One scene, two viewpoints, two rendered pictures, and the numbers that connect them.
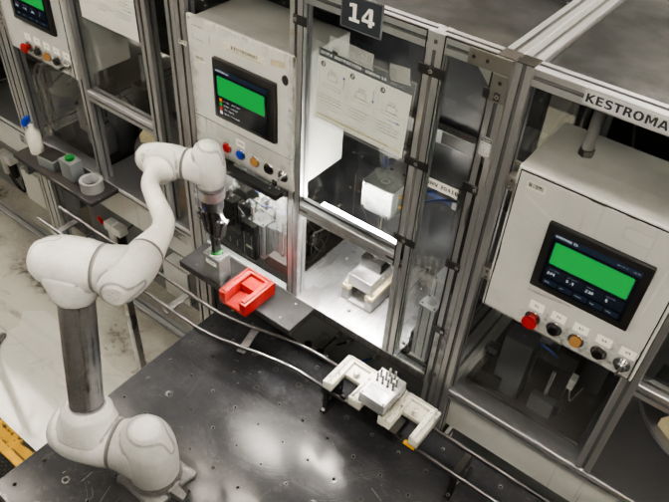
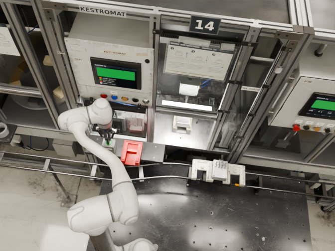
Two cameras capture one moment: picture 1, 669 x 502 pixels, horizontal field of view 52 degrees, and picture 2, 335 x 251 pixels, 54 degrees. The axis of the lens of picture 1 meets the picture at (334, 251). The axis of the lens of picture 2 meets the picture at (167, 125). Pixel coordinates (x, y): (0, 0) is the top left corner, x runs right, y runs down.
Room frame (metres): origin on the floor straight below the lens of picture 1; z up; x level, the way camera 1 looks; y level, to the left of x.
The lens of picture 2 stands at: (0.80, 0.66, 2.94)
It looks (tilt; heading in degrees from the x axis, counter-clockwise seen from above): 59 degrees down; 326
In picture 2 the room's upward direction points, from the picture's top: 7 degrees clockwise
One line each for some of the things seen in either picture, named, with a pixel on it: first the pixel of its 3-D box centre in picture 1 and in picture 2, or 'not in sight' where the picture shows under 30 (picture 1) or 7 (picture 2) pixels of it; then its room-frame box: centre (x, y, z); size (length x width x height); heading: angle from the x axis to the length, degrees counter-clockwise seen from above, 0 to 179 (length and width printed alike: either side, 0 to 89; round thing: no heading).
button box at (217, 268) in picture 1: (219, 262); (109, 145); (1.82, 0.41, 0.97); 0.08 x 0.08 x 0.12; 55
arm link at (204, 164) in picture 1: (205, 162); (99, 111); (1.81, 0.43, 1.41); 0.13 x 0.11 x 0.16; 80
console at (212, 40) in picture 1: (265, 91); (116, 60); (1.95, 0.25, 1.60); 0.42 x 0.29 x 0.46; 55
